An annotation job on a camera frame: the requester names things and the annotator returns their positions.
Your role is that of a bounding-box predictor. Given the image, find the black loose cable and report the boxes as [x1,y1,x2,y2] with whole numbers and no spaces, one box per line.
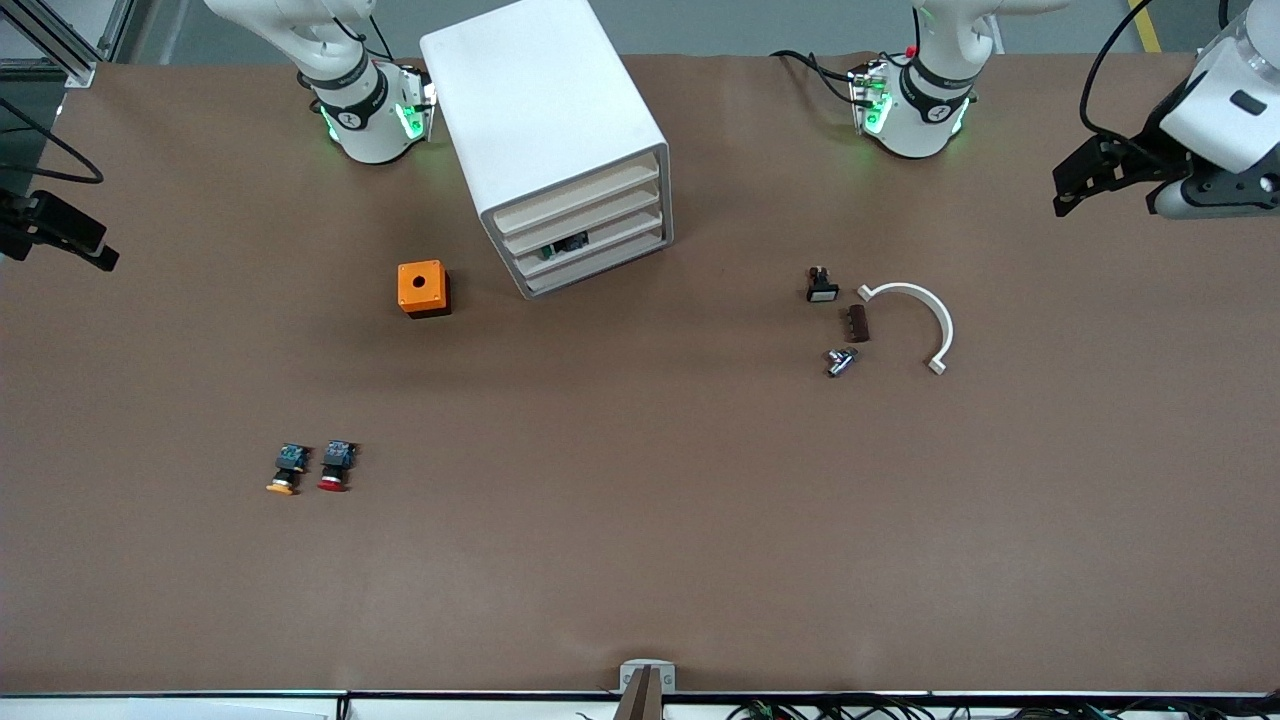
[0,95,105,187]

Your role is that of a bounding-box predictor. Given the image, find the white curved bracket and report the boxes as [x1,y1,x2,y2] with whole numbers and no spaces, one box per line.
[857,282,955,376]

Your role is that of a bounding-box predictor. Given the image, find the black base cable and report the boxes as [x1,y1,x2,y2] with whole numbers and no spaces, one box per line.
[768,49,863,104]

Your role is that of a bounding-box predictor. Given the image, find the red push button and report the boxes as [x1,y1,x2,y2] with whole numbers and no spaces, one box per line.
[317,439,358,493]

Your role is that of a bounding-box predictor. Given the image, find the aluminium frame profile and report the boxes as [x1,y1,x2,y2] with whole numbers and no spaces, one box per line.
[0,0,136,89]

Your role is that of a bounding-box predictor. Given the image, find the yellow push button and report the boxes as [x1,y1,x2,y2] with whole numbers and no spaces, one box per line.
[266,443,311,496]

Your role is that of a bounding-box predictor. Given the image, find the grey metal bracket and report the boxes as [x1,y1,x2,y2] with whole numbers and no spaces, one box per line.
[619,660,677,693]

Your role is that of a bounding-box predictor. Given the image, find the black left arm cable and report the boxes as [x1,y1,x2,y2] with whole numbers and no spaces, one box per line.
[1078,0,1161,141]

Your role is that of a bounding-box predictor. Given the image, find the orange button box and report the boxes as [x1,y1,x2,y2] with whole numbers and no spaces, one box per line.
[397,260,453,319]

